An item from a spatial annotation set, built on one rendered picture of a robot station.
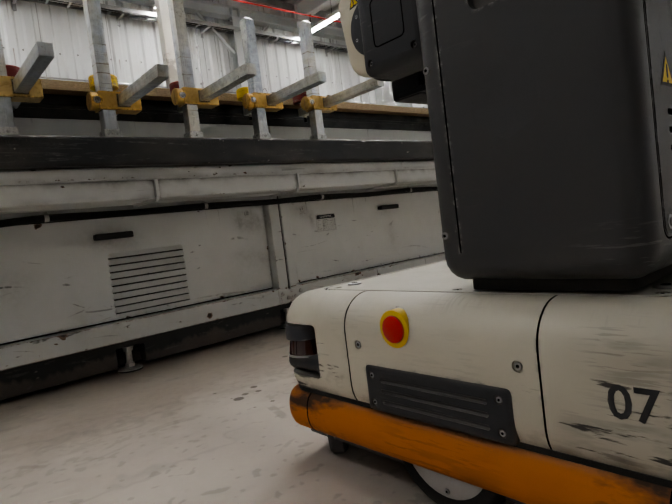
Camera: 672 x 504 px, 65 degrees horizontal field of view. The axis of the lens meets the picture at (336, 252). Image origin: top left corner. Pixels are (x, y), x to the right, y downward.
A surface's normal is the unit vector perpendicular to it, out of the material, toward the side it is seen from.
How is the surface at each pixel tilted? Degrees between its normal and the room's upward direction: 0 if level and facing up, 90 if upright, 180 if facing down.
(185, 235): 89
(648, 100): 90
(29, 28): 90
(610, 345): 73
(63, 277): 89
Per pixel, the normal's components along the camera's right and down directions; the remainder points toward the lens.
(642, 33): 0.65, -0.04
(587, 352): -0.76, 0.03
